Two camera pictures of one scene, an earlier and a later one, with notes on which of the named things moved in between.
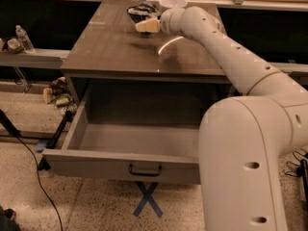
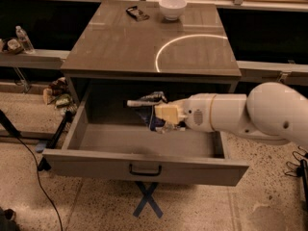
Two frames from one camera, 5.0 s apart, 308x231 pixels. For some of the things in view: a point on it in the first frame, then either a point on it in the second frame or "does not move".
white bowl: (173, 2) does not move
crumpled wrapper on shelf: (14, 46) does not move
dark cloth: (143, 11) → (148, 113)
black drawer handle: (145, 174) does not move
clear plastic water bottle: (28, 46) does not move
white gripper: (164, 24) → (196, 111)
